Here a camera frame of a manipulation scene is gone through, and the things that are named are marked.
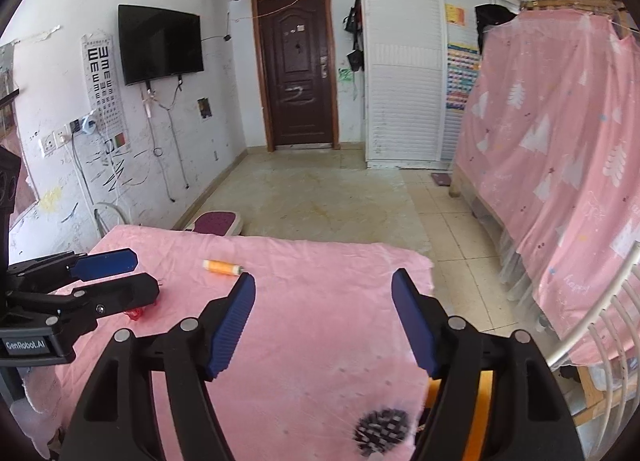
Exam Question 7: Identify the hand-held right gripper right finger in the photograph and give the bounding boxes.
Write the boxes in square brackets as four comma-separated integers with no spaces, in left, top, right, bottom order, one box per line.
[391,268,586,461]

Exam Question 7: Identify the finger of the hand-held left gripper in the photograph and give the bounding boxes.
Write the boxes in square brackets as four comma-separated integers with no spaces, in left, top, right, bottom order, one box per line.
[7,248,139,287]
[7,272,161,331]

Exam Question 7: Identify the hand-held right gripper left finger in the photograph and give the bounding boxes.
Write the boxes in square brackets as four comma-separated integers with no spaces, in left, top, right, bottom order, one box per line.
[64,271,257,461]

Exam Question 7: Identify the orange thread spool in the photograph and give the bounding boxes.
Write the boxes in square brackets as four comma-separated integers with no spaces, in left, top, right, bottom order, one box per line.
[202,259,244,277]

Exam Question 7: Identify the pink fleece blanket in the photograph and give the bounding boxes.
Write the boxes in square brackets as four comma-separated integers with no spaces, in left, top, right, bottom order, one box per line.
[10,224,436,461]

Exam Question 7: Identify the eye test chart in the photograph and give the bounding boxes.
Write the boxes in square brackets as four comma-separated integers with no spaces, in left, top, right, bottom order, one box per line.
[81,31,130,152]

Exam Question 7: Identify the pink tree print curtain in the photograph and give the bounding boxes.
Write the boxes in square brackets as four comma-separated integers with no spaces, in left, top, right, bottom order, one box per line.
[452,6,640,367]

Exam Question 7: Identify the white louvred wardrobe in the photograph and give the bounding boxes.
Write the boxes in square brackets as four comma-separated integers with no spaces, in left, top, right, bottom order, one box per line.
[359,0,521,169]

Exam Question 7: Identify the colourful grid poster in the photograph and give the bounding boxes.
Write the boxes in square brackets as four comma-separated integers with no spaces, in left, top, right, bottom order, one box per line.
[445,42,481,112]

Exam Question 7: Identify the brown door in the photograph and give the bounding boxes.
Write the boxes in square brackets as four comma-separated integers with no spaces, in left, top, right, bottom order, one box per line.
[251,0,341,152]

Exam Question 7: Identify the black hanging bags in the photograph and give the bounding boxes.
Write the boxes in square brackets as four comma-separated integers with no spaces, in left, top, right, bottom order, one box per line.
[342,0,365,73]

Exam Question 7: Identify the black garment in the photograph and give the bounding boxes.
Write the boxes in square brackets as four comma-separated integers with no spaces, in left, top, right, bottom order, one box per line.
[475,4,518,54]

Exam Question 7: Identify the white round wire frame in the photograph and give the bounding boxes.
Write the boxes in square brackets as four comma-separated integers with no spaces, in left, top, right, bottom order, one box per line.
[94,201,132,237]

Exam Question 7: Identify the white wall socket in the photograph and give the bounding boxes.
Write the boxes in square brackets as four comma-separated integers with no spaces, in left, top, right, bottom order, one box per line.
[41,128,71,157]

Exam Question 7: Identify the black hanging cable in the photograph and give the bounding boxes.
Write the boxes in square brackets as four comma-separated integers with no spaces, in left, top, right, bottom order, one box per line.
[167,76,191,202]

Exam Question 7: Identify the white metal chair frame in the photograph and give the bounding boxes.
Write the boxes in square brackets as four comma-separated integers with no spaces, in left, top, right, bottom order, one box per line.
[547,241,640,442]

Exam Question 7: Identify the black wall television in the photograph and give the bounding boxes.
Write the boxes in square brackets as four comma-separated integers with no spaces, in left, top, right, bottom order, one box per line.
[118,4,205,87]

